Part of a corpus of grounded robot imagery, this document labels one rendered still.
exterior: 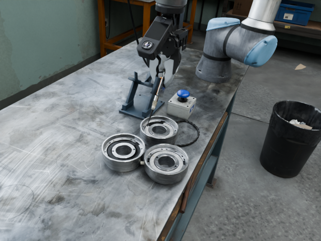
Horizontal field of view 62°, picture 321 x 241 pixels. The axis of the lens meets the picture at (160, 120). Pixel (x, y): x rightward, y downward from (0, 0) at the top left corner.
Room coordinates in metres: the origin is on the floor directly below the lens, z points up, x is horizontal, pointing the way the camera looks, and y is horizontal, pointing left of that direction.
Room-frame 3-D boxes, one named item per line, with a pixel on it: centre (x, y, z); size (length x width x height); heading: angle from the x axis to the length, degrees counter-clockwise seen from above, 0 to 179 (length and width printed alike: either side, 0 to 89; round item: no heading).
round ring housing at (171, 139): (0.58, 0.00, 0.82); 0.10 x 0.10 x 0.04
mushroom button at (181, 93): (0.73, -0.06, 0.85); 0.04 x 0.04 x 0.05
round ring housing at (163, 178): (0.46, -0.02, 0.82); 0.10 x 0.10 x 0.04
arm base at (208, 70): (1.04, -0.20, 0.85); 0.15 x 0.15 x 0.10
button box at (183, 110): (0.74, -0.07, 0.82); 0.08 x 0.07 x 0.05; 157
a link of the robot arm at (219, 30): (1.04, -0.21, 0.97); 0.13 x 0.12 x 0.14; 42
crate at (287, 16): (3.84, -1.60, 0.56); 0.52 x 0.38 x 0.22; 64
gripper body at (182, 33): (0.69, 0.00, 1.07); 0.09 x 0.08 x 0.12; 156
